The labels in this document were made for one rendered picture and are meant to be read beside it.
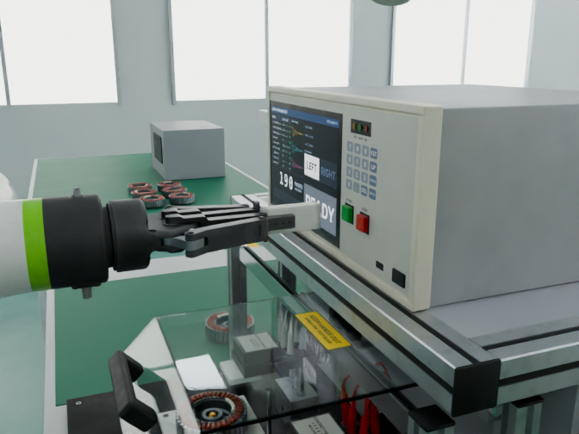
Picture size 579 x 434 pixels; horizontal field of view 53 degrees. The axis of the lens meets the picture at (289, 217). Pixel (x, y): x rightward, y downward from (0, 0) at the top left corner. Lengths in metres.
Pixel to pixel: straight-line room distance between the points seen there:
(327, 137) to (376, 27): 5.36
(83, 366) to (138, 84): 4.20
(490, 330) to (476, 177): 0.15
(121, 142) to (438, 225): 4.86
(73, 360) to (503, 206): 0.97
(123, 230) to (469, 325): 0.35
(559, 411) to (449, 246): 0.20
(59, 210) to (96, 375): 0.71
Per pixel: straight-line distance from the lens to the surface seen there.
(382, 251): 0.65
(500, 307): 0.64
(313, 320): 0.70
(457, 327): 0.59
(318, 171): 0.78
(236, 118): 5.54
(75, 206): 0.60
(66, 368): 1.31
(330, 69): 5.85
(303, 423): 0.78
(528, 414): 0.63
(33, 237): 0.59
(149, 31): 5.35
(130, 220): 0.60
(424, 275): 0.60
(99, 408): 1.13
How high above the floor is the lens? 1.36
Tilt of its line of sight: 15 degrees down
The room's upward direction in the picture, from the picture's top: straight up
